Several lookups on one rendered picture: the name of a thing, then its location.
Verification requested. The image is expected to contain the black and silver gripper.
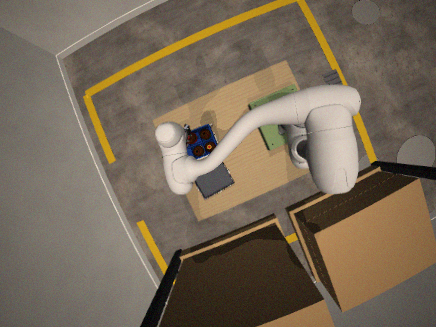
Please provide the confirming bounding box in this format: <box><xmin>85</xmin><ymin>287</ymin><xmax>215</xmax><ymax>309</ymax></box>
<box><xmin>184</xmin><ymin>124</ymin><xmax>192</xmax><ymax>142</ymax></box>

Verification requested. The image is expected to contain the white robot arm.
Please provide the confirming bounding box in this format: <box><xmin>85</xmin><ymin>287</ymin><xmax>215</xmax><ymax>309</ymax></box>
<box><xmin>155</xmin><ymin>84</ymin><xmax>361</xmax><ymax>195</ymax></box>

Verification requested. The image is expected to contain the blue bottle crate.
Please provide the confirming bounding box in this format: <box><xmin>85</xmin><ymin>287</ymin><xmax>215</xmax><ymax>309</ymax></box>
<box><xmin>187</xmin><ymin>124</ymin><xmax>217</xmax><ymax>159</ymax></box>

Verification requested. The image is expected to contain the brown bottle with yellow cap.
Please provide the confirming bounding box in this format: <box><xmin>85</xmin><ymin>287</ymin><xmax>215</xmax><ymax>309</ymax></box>
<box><xmin>205</xmin><ymin>141</ymin><xmax>216</xmax><ymax>152</ymax></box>

